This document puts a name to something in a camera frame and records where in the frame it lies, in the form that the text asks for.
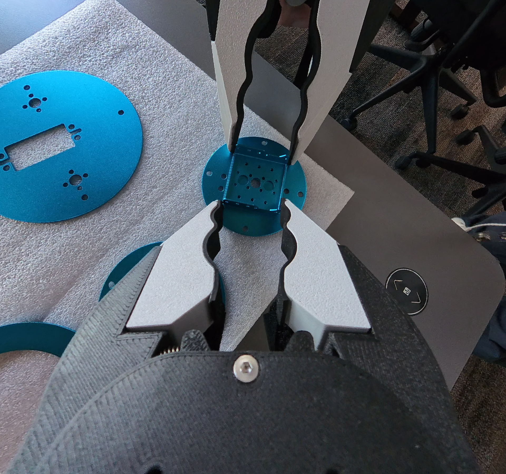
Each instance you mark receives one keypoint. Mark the person's right hand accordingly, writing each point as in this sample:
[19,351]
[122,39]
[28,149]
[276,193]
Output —
[294,16]

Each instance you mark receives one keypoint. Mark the black office chair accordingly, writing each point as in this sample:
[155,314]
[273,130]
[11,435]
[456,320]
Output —
[427,67]
[442,161]

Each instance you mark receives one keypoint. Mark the blue metal bracket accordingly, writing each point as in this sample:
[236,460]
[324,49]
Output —
[253,208]

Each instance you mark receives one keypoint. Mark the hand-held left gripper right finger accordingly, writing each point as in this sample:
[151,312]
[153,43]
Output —
[324,284]

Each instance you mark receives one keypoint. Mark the round black desk control panel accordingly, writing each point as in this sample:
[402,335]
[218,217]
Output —
[407,280]

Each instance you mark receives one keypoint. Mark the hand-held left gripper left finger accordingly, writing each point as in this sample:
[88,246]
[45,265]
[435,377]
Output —
[178,284]

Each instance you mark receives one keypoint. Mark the small blue metal disc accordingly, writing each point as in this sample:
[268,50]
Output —
[261,225]

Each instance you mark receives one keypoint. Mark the large blue disc rectangular cutout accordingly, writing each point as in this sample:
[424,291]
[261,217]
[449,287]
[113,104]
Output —
[99,165]

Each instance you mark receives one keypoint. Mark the medium blue metal disc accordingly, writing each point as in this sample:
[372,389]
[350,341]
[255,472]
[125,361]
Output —
[130,264]

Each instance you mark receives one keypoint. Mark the white foam sheet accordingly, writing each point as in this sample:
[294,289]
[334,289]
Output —
[158,106]

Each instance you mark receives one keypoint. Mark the grey desk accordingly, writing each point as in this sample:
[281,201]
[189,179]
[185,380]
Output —
[375,189]

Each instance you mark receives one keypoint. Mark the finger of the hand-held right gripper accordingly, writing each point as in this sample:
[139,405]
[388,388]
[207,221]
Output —
[340,27]
[233,27]

